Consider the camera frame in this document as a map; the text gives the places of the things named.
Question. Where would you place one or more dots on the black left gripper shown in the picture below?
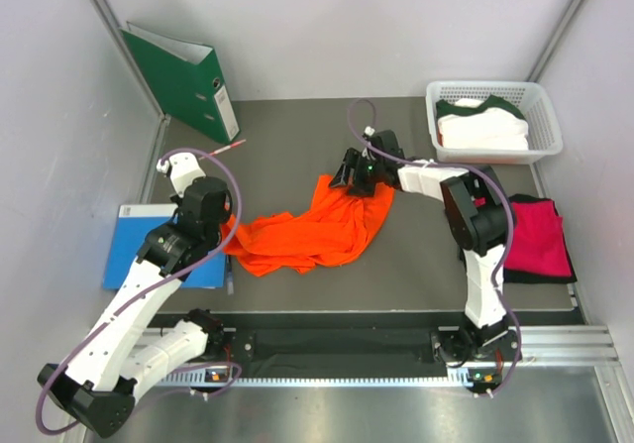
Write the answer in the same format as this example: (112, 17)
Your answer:
(178, 200)

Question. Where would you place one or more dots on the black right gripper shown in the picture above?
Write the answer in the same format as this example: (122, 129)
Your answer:
(355, 161)

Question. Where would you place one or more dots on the orange t shirt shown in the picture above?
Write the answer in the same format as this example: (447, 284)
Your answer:
(335, 231)

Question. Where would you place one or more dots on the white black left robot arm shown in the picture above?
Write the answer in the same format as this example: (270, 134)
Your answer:
(101, 384)

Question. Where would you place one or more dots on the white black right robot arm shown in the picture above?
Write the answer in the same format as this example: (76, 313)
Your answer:
(477, 210)

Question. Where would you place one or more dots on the blue clip file folder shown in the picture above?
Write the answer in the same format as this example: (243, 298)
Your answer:
(134, 222)

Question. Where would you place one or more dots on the red white pen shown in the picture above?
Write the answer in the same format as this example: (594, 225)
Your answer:
(227, 148)

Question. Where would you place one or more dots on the dark green t shirt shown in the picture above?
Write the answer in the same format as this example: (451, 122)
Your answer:
(444, 108)

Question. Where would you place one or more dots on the green lever arch binder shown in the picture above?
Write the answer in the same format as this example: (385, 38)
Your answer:
(186, 80)

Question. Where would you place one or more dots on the white plastic basket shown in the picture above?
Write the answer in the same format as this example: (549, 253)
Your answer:
(544, 137)

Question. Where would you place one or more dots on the white folded t shirt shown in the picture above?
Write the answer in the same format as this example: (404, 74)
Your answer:
(491, 130)

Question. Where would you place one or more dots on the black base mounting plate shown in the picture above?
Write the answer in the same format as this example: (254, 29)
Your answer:
(340, 353)

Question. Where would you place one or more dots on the black folded t shirt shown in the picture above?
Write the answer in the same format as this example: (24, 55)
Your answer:
(545, 280)

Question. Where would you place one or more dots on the magenta folded t shirt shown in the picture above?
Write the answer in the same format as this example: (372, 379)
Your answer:
(540, 240)

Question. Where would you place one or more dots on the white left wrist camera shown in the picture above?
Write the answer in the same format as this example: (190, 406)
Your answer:
(182, 169)

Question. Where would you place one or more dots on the aluminium rail frame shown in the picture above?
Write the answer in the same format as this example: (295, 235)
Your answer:
(575, 346)

